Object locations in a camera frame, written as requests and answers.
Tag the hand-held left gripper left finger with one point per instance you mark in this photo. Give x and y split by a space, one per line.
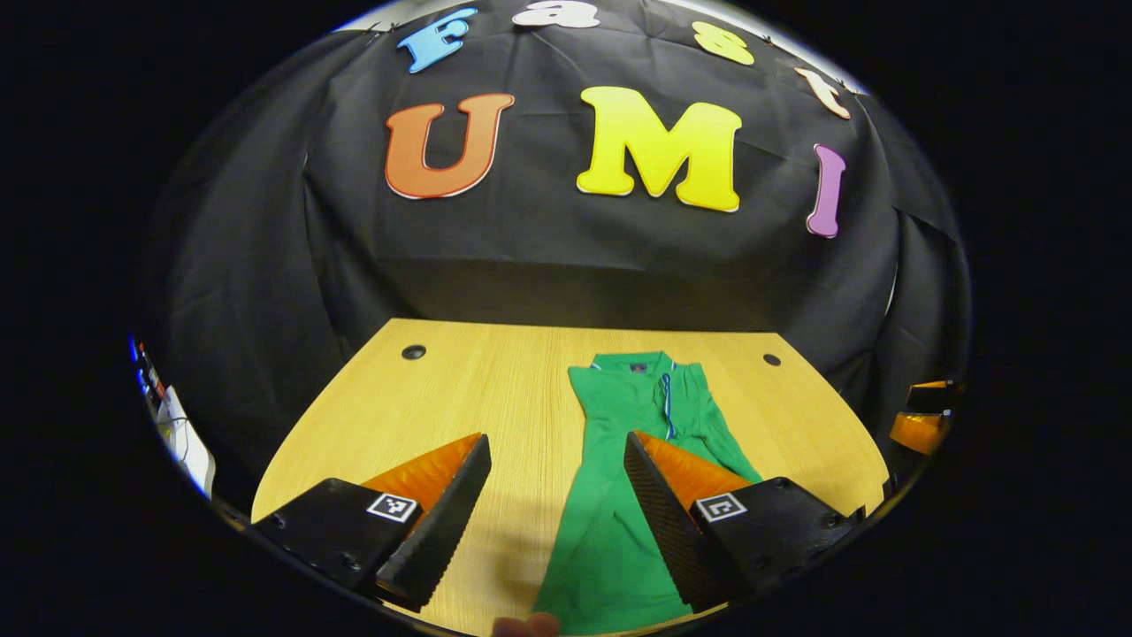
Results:
447 531

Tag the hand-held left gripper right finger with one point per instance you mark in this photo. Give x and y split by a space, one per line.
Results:
663 531

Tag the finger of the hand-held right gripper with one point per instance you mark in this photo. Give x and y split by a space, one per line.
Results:
920 433
933 398

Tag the black backdrop cloth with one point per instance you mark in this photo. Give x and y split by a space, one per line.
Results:
548 239

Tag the green T-shirt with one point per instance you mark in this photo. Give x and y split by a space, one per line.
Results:
610 442

